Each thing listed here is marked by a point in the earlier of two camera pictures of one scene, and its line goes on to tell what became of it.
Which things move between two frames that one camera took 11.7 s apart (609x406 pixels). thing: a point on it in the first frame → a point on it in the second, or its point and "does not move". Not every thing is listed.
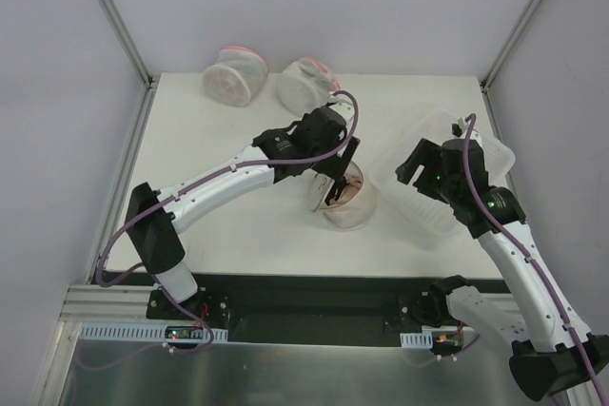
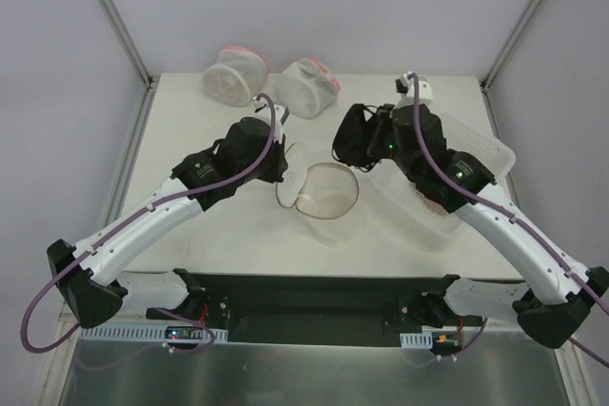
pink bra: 351,186 → 433,204
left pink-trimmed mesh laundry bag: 236,76 does not move
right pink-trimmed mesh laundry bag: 305,86 does not move
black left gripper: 341,162 → 277,159
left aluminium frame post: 114,15 does not move
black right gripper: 420,170 → 376,135
